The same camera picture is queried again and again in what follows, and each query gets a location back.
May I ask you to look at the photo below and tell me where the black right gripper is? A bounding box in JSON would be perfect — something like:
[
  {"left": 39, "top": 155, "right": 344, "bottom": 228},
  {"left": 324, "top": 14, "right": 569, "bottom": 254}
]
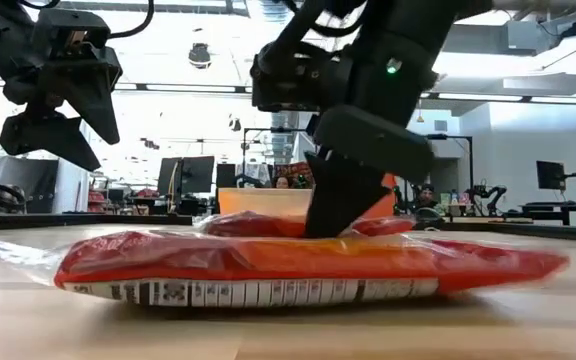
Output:
[{"left": 303, "top": 43, "right": 440, "bottom": 240}]

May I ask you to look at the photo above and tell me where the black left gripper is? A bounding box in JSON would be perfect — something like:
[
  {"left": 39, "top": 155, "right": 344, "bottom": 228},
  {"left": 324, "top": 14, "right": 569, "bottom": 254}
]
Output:
[{"left": 0, "top": 46, "right": 124, "bottom": 173}]

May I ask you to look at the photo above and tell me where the black monitor on arm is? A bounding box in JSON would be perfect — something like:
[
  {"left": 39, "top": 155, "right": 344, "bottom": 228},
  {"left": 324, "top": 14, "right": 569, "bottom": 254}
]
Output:
[{"left": 535, "top": 159, "right": 567, "bottom": 192}]

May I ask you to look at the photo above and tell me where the red plastic basket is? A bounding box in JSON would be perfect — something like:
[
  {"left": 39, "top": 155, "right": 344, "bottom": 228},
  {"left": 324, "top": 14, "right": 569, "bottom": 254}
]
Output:
[{"left": 361, "top": 172, "right": 400, "bottom": 220}]

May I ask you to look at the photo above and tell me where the white building column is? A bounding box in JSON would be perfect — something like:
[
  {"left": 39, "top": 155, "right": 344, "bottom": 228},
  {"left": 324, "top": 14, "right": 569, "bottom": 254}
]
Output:
[{"left": 57, "top": 149, "right": 93, "bottom": 215}]

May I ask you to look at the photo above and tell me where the black partition panel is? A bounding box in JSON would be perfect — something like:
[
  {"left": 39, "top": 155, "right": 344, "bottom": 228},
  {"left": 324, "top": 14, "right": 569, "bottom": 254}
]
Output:
[{"left": 0, "top": 157, "right": 61, "bottom": 215}]

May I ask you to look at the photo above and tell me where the orange translucent plastic basket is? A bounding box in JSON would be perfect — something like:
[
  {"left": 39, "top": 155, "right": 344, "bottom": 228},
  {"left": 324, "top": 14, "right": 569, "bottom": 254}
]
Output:
[{"left": 217, "top": 186, "right": 315, "bottom": 220}]

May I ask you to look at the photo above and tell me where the black computer tower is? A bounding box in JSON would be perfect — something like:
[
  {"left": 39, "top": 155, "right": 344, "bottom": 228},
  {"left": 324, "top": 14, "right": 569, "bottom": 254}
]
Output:
[{"left": 215, "top": 162, "right": 238, "bottom": 190}]

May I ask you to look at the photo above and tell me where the black computer monitor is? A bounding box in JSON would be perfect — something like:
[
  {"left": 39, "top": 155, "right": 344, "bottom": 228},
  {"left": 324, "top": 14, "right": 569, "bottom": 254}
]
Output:
[{"left": 156, "top": 155, "right": 216, "bottom": 195}]

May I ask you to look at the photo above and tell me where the long ceiling light strip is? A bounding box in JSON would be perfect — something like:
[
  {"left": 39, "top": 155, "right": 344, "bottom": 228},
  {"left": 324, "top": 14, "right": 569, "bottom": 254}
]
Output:
[{"left": 0, "top": 79, "right": 576, "bottom": 106}]

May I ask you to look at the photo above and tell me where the black desk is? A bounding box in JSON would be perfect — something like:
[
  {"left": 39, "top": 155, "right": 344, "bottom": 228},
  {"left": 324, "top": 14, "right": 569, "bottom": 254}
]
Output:
[{"left": 519, "top": 200, "right": 576, "bottom": 227}]

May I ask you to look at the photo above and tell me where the silver ventilation duct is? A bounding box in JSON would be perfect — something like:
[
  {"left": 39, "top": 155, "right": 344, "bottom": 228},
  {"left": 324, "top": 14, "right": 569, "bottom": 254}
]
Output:
[{"left": 270, "top": 110, "right": 299, "bottom": 166}]

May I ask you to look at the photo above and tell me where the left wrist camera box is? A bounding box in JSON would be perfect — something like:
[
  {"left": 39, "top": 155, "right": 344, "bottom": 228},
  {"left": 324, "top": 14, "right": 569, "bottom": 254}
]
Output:
[{"left": 31, "top": 7, "right": 113, "bottom": 54}]

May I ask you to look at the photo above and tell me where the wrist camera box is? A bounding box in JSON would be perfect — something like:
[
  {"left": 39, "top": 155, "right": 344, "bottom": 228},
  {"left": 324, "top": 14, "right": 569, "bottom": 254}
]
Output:
[
  {"left": 249, "top": 40, "right": 352, "bottom": 114},
  {"left": 31, "top": 7, "right": 113, "bottom": 54}
]

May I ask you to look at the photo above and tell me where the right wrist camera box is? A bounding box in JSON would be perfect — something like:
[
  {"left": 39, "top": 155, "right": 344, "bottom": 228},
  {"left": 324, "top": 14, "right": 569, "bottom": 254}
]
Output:
[{"left": 249, "top": 40, "right": 352, "bottom": 114}]

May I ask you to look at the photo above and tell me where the large black frame stand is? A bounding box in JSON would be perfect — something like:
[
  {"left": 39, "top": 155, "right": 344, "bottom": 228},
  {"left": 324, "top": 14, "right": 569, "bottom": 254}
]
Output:
[{"left": 420, "top": 133, "right": 474, "bottom": 221}]

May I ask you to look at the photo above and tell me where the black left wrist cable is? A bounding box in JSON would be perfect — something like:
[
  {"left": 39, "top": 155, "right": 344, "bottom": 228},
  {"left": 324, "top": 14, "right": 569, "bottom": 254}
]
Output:
[{"left": 20, "top": 0, "right": 155, "bottom": 40}]

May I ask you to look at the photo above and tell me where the black ceiling camera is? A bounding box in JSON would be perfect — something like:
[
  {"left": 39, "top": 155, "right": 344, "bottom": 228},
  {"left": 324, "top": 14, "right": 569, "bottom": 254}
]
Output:
[{"left": 188, "top": 42, "right": 213, "bottom": 70}]

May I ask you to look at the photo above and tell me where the black table edge rail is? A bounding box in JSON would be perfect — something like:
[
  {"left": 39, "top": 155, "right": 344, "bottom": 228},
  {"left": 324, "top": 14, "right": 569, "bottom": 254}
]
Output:
[{"left": 0, "top": 212, "right": 576, "bottom": 245}]

